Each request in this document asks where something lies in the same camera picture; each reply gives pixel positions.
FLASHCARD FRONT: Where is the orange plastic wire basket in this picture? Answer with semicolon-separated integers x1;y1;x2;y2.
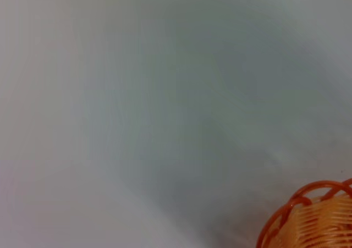
255;177;352;248

